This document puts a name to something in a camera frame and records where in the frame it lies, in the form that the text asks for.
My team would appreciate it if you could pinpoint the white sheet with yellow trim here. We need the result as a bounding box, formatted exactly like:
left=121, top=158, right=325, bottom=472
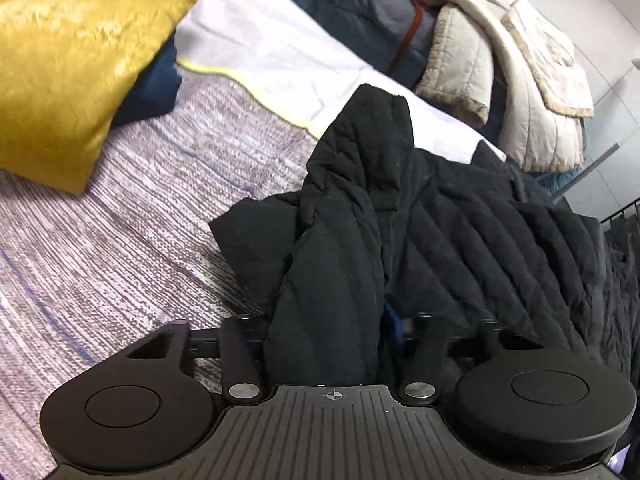
left=174, top=0, right=507, bottom=167

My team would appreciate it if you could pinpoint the black quilted jacket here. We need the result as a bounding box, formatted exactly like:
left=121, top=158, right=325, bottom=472
left=208, top=83, right=613, bottom=387

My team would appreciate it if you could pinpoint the yellow satin pillow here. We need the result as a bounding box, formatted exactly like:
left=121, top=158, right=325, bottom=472
left=0, top=0, right=229, bottom=196

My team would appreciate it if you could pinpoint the red strap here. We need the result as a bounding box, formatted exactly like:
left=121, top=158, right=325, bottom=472
left=386, top=0, right=426, bottom=75

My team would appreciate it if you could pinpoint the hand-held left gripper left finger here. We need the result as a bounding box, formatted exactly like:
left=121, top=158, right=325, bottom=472
left=126, top=315, right=273, bottom=405

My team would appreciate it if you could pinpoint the dark teal bedding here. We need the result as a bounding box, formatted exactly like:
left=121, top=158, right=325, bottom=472
left=299, top=0, right=501, bottom=133

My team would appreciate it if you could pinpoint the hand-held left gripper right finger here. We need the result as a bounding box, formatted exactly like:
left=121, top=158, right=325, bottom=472
left=384, top=304, right=552, bottom=406

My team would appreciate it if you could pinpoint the cream quilted jacket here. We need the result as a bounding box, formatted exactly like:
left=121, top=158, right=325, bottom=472
left=401, top=0, right=597, bottom=175

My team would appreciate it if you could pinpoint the black wire rack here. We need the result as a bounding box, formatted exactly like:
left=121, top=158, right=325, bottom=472
left=597, top=196, right=640, bottom=266

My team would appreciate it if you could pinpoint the navy blue pillow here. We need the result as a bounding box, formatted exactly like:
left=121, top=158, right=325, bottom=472
left=110, top=39, right=184, bottom=130

